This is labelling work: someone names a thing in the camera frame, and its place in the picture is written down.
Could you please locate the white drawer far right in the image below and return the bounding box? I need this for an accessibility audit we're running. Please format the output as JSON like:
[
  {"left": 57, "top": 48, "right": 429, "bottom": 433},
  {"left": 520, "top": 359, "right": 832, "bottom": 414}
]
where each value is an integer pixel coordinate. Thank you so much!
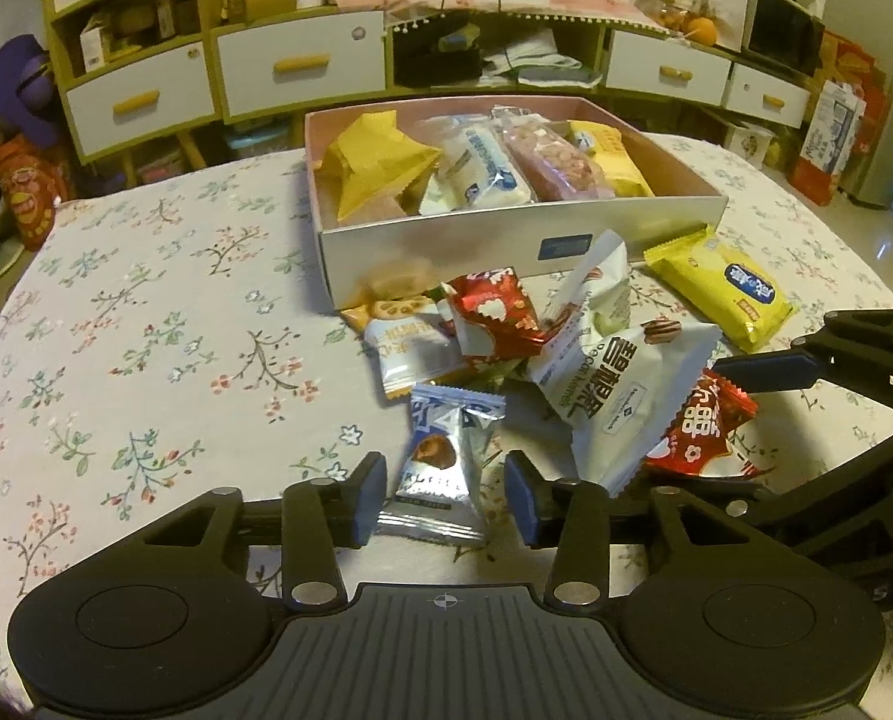
[{"left": 723, "top": 64, "right": 809, "bottom": 128}]

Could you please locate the silver blue chocolate packet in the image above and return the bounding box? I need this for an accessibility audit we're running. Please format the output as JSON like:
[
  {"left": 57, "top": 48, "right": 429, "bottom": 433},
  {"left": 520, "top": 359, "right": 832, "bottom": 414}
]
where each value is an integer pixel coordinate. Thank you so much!
[{"left": 376, "top": 383, "right": 506, "bottom": 546}]

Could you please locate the white drawer far left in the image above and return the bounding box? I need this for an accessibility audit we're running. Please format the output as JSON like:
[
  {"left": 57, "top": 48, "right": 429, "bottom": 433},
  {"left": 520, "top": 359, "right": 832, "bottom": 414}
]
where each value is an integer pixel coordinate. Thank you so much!
[{"left": 65, "top": 43, "right": 215, "bottom": 161}]

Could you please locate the yellow waffle snack packet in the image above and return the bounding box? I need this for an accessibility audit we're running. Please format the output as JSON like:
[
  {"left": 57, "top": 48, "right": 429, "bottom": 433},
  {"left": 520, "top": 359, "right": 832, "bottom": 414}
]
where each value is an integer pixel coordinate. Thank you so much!
[{"left": 568, "top": 121, "right": 653, "bottom": 197}]

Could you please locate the purple bag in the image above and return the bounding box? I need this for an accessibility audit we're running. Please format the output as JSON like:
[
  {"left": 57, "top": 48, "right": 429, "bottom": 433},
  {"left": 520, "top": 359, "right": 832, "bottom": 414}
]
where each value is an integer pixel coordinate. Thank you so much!
[{"left": 0, "top": 34, "right": 59, "bottom": 148}]

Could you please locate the pink nougat bar packet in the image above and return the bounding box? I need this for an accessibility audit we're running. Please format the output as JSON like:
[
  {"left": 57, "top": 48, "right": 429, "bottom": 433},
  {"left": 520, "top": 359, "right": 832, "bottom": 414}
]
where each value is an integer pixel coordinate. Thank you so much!
[{"left": 492, "top": 106, "right": 614, "bottom": 202}]

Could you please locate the white pecan snack packet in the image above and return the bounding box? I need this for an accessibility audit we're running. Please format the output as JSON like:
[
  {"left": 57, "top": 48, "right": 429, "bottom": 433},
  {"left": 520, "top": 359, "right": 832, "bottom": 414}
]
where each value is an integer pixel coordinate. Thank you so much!
[{"left": 363, "top": 305, "right": 467, "bottom": 400}]

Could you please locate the fruit bowl with oranges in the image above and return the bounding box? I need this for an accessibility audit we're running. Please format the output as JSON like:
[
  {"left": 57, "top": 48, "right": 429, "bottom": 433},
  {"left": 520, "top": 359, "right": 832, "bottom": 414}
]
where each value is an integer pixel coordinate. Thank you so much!
[{"left": 633, "top": 0, "right": 720, "bottom": 47}]

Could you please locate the white walnut snack packet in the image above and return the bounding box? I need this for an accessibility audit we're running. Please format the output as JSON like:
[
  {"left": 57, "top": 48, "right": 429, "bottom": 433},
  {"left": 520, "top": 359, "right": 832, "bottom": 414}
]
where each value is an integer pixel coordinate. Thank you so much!
[{"left": 526, "top": 231, "right": 721, "bottom": 496}]

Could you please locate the orange printed bag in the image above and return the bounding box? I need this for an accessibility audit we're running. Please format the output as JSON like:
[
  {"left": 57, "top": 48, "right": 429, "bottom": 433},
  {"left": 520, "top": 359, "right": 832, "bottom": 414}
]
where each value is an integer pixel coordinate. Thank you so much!
[{"left": 0, "top": 133, "right": 69, "bottom": 252}]

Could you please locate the large red candy packet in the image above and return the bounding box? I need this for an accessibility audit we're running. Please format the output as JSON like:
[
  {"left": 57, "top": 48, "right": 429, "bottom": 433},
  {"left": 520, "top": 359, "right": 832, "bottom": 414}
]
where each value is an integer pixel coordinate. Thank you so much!
[{"left": 645, "top": 369, "right": 763, "bottom": 479}]

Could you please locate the white drawer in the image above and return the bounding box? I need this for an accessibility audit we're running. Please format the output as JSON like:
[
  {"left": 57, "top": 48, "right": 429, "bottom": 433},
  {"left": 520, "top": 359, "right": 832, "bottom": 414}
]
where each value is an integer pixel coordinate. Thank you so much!
[
  {"left": 65, "top": 43, "right": 215, "bottom": 161},
  {"left": 723, "top": 64, "right": 809, "bottom": 128},
  {"left": 604, "top": 31, "right": 732, "bottom": 106},
  {"left": 217, "top": 11, "right": 386, "bottom": 119}
]

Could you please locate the white drawer centre left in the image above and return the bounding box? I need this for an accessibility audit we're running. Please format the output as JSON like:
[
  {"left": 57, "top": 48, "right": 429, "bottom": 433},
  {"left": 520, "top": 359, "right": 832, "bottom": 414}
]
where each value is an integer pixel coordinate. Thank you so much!
[{"left": 217, "top": 11, "right": 386, "bottom": 119}]

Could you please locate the floral tablecloth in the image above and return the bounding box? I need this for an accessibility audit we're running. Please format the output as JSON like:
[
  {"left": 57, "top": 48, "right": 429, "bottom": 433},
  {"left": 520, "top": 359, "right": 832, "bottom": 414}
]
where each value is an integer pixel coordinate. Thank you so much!
[{"left": 0, "top": 135, "right": 893, "bottom": 704}]

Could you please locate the plain yellow snack packet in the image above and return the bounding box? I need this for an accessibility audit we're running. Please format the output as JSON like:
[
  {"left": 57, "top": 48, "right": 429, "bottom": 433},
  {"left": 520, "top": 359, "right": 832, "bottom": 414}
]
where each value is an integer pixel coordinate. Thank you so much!
[{"left": 316, "top": 109, "right": 443, "bottom": 227}]

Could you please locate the yellow blue label packet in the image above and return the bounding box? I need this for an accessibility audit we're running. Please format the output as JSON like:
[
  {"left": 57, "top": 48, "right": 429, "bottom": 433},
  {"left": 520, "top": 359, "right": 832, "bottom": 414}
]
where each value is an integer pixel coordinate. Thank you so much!
[{"left": 643, "top": 226, "right": 794, "bottom": 353}]

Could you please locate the small red candy packet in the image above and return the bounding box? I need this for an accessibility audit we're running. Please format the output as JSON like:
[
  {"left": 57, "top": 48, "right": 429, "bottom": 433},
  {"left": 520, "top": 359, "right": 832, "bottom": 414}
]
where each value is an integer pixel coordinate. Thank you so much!
[{"left": 443, "top": 266, "right": 545, "bottom": 361}]

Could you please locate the wooden shelf cabinet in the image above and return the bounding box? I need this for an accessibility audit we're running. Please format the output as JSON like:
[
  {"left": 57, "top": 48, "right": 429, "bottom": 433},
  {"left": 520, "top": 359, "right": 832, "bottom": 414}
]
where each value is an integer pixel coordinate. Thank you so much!
[{"left": 43, "top": 0, "right": 810, "bottom": 164}]

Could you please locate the pink white cardboard box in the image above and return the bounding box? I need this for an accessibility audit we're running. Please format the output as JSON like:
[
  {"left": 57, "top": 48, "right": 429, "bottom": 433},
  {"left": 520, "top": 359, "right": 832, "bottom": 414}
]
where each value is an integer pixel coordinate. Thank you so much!
[{"left": 305, "top": 94, "right": 727, "bottom": 309}]

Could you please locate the white blue milk candy packet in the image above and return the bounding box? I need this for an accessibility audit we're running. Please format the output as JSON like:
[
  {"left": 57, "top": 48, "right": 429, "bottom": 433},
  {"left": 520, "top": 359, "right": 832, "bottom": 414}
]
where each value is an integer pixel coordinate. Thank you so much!
[{"left": 417, "top": 114, "right": 536, "bottom": 216}]

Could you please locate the orange lotus root chip packet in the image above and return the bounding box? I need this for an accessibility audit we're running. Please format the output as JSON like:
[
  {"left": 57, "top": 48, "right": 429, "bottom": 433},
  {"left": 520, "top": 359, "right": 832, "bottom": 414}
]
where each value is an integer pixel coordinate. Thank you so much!
[{"left": 339, "top": 271, "right": 438, "bottom": 333}]

